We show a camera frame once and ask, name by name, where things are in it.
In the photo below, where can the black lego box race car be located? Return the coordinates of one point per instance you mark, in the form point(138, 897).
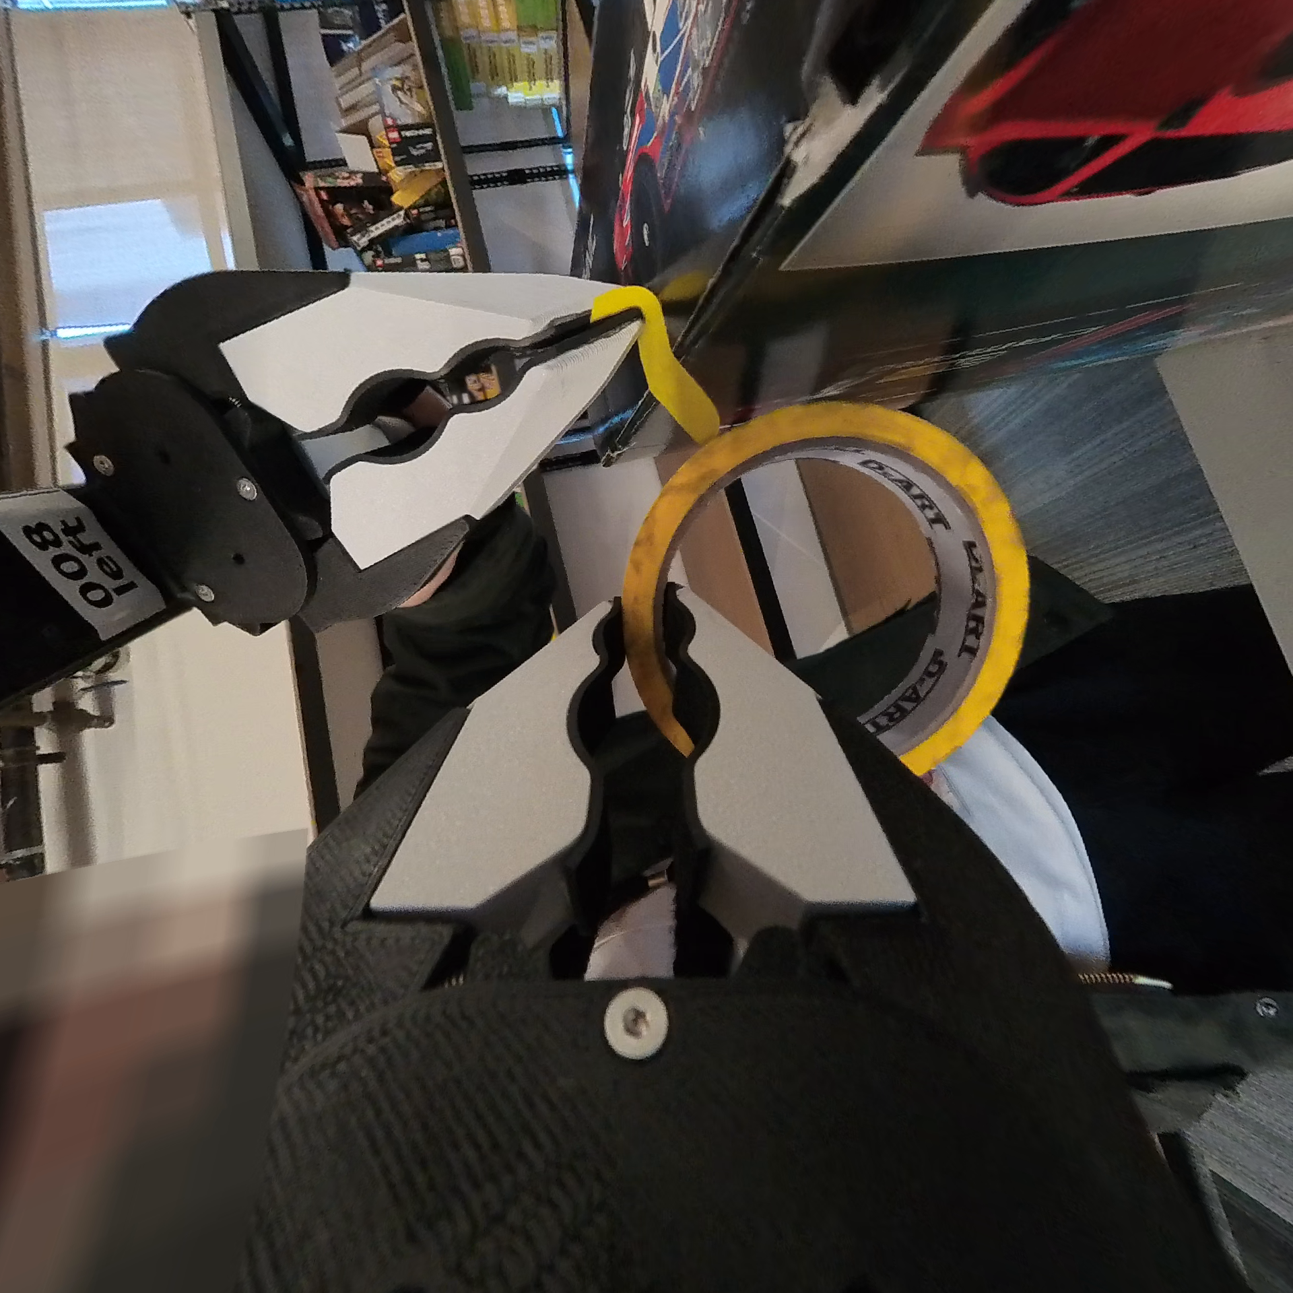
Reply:
point(908, 333)

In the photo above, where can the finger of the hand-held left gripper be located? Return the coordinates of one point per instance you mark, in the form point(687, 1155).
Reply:
point(423, 324)
point(485, 454)

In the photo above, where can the white shirt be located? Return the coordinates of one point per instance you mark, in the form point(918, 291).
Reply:
point(1029, 837)

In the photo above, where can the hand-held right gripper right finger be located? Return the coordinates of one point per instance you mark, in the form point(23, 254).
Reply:
point(797, 797)

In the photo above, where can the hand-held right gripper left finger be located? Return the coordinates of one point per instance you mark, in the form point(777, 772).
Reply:
point(485, 808)

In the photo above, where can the yellow tape roll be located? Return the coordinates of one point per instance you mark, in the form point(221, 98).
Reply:
point(974, 474)

